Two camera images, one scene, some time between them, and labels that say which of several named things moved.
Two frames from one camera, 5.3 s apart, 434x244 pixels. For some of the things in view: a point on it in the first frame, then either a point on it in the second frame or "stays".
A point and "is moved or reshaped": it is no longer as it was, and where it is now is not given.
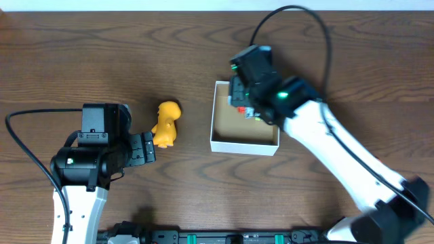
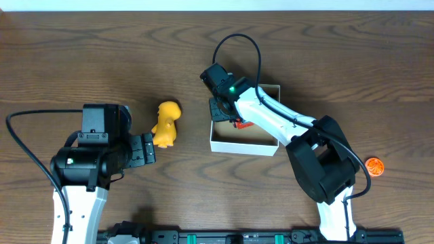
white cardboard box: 230,132 stays
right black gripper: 238,92 → 219,109
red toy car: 241,110 is moved or reshaped
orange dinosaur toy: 165,131 stays
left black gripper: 137,149 stays
